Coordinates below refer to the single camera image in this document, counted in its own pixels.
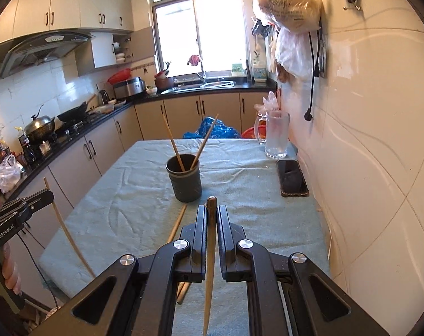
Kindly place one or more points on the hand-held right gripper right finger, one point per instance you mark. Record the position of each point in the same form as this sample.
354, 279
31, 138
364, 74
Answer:
221, 232

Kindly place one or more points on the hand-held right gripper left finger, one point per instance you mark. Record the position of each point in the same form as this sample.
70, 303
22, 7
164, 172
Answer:
201, 232

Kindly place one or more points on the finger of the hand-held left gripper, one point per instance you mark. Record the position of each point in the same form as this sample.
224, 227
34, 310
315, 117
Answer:
37, 199

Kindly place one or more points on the wooden chopstick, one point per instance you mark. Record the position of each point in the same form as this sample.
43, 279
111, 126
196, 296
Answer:
70, 236
205, 140
211, 252
177, 222
171, 140

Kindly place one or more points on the dark grey cup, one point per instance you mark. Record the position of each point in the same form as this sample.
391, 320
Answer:
184, 185

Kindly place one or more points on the person's left hand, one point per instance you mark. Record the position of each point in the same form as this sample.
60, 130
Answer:
11, 269

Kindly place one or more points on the white bag on counter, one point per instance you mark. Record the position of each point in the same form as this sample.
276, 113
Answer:
7, 176

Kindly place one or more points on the steel pot with lid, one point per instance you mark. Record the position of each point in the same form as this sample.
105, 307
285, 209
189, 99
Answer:
40, 126

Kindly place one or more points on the green table cloth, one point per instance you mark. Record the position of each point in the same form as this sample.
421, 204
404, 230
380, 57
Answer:
128, 196

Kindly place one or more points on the black gas stove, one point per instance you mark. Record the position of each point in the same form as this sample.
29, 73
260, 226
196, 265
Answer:
77, 124

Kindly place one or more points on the black smartphone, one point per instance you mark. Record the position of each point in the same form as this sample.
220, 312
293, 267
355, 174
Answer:
291, 178

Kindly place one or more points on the black wok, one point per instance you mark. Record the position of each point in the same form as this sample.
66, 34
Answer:
72, 113

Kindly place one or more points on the blue plastic bag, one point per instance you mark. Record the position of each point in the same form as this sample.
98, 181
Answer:
219, 131

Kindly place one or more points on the red plastic basket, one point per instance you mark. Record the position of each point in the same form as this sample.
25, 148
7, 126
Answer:
250, 133

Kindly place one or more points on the clear glass mug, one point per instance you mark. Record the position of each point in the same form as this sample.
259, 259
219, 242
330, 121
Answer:
276, 136

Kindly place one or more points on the steel kettle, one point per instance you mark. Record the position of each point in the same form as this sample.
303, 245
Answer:
103, 98

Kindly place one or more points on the small clear plastic bag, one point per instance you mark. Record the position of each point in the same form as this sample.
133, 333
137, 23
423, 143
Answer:
269, 101

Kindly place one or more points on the silver rice cooker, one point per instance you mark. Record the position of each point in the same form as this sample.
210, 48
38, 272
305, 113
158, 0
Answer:
129, 88

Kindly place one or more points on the steel sink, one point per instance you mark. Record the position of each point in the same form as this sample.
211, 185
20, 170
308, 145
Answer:
201, 85

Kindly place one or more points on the red colander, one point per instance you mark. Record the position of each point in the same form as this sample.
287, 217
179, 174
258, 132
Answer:
120, 76

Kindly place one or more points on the range hood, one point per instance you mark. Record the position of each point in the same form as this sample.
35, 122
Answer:
40, 50

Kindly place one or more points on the stone mortar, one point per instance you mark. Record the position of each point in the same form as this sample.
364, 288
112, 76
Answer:
152, 90

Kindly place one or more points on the brown clay pot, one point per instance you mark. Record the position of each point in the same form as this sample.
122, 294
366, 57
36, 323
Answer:
164, 83

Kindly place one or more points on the steel faucet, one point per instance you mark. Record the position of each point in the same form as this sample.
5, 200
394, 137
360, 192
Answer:
202, 73

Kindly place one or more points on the green labelled box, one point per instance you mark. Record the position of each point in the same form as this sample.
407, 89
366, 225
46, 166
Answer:
237, 70

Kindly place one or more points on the white detergent bottle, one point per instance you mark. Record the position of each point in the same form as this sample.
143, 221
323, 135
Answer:
259, 71

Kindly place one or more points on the pink cloth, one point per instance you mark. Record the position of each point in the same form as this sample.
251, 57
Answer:
194, 59

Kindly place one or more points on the white plastic bag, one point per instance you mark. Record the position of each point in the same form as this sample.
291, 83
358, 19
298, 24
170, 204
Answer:
294, 54

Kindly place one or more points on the kitchen window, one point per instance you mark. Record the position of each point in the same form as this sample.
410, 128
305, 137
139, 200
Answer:
198, 35

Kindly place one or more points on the beige upper cabinets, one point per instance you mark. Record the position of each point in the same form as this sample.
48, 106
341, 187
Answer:
68, 3

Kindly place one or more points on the hanging plastic bags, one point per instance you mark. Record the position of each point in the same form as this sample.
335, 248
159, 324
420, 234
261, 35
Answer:
289, 3

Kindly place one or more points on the open wall cabinet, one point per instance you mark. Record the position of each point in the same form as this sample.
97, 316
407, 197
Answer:
103, 52

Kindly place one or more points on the wall socket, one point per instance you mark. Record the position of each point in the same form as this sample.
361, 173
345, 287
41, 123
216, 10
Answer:
323, 56

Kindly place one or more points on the black wall shelf rack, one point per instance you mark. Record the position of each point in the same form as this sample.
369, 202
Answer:
262, 26

